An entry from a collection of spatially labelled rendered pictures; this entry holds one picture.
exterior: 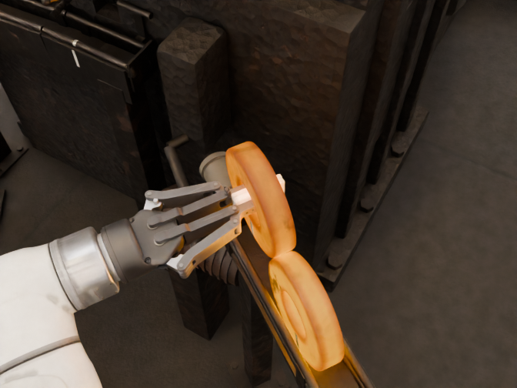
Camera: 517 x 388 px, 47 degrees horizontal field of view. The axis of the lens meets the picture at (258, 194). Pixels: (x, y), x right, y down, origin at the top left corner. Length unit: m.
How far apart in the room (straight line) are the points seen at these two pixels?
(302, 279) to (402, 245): 0.99
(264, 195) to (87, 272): 0.22
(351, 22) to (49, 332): 0.58
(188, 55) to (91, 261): 0.39
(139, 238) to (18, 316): 0.16
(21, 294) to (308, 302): 0.33
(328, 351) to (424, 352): 0.86
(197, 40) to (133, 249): 0.40
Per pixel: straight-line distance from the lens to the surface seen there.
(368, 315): 1.59
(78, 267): 0.72
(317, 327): 0.72
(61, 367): 0.71
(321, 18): 0.91
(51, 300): 0.72
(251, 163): 0.72
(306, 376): 0.78
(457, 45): 2.27
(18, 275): 0.73
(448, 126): 1.99
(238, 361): 1.52
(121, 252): 0.72
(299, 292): 0.72
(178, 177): 1.07
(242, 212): 0.75
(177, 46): 0.97
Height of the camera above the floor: 1.45
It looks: 56 degrees down
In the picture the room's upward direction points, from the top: straight up
